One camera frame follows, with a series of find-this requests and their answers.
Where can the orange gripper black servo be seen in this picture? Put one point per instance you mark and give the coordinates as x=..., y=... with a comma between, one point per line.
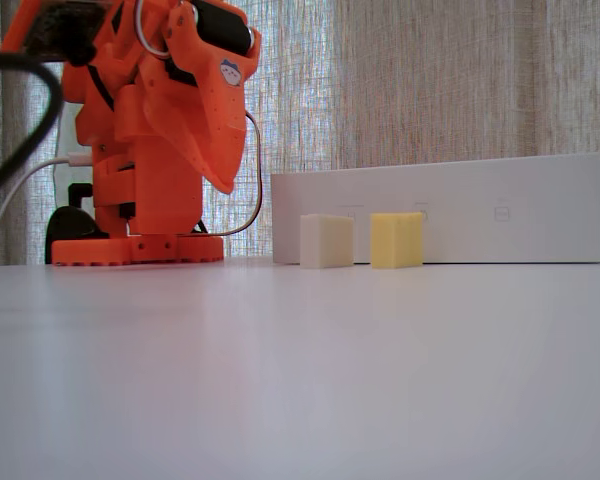
x=219, y=131

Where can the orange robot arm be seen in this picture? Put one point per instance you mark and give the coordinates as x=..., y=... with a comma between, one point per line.
x=165, y=200

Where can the white foam cuboid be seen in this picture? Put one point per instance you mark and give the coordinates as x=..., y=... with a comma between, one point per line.
x=325, y=242

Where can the yellow foam cuboid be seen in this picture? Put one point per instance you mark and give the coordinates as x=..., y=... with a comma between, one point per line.
x=395, y=240

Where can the white cardboard bin box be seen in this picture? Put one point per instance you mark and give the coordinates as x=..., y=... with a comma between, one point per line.
x=505, y=215

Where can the black table clamp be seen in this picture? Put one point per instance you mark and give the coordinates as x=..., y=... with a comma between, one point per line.
x=72, y=222

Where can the woven grey curtain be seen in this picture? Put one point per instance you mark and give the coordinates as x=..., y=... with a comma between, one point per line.
x=430, y=75

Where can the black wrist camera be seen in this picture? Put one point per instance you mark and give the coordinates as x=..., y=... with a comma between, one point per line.
x=60, y=30

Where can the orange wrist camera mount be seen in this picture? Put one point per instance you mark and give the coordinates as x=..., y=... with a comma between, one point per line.
x=16, y=27

